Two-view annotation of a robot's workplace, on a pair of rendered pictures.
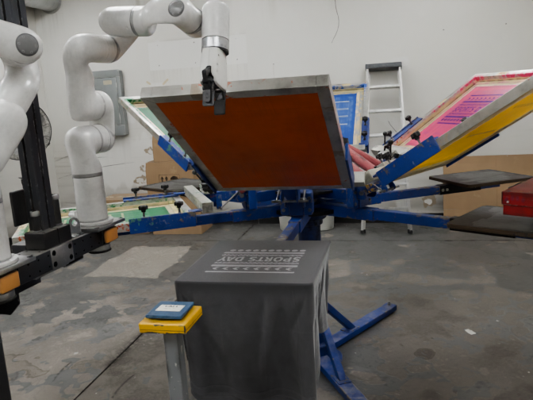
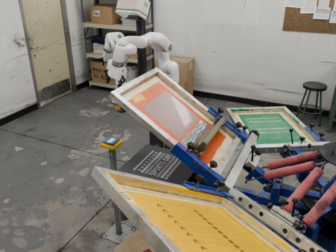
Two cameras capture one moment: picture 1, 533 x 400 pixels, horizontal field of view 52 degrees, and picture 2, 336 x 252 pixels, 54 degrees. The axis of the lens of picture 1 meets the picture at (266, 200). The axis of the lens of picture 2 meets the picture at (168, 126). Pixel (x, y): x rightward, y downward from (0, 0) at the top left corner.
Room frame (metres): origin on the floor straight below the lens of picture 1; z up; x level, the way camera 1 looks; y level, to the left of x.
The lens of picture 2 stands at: (2.28, -1.91, 2.21)
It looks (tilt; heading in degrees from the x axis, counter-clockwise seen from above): 26 degrees down; 102
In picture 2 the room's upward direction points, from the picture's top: straight up
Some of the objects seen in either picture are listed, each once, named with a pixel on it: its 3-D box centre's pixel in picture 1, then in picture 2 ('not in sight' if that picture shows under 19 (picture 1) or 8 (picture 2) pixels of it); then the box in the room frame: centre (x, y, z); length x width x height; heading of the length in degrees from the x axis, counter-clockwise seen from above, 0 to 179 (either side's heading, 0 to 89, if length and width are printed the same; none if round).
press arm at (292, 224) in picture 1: (286, 237); (229, 189); (2.32, -0.08, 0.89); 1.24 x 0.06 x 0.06; 166
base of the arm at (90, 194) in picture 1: (86, 199); not in sight; (1.75, 0.58, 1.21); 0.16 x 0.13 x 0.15; 72
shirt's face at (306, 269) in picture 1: (258, 259); (161, 164); (1.84, 0.04, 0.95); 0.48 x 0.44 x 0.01; 166
